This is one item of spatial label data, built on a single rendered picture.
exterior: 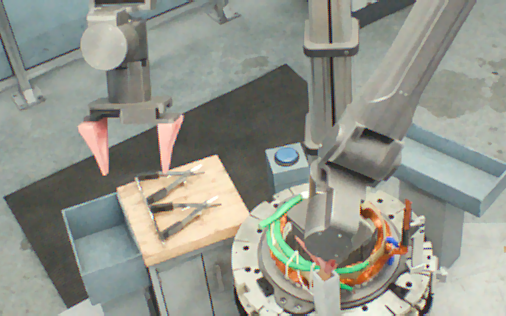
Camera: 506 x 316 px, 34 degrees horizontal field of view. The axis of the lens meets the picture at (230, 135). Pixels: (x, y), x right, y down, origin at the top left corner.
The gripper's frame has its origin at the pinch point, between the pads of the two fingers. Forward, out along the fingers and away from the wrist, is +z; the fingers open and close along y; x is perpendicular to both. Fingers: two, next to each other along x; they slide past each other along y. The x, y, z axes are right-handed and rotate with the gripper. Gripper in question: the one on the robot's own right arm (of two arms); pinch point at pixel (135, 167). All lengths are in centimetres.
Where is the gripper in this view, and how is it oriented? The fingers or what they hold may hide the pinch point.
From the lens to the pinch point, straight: 110.7
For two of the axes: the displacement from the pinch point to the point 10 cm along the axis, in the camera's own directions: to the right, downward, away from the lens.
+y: 9.9, -0.2, -1.5
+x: 1.4, -2.1, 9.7
